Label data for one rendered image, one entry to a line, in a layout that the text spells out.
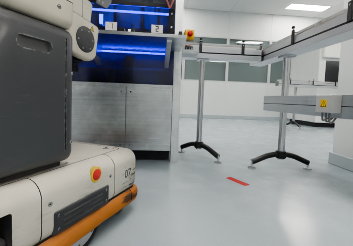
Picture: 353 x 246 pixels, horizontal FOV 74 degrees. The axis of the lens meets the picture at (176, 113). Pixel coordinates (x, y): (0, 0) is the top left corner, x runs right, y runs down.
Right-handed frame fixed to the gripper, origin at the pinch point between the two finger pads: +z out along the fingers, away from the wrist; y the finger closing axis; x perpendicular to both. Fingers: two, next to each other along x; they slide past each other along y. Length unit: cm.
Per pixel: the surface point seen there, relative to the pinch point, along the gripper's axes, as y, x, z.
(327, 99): -44, -78, 57
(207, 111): 487, -128, 102
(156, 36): -13.7, 8.3, 21.9
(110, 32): -14.1, 35.0, 21.2
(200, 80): 41, -29, 44
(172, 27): 26.5, -2.9, 5.6
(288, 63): 10, -87, 32
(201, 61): 41, -29, 28
